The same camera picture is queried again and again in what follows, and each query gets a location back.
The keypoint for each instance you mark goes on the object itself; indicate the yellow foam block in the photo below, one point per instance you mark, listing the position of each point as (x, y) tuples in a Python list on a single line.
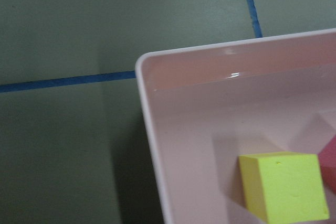
[(283, 187)]

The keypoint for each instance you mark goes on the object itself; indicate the red foam block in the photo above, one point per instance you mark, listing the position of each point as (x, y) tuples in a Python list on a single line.
[(327, 164)]

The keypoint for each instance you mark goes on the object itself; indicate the pink plastic bin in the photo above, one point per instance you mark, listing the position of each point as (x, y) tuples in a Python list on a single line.
[(204, 106)]

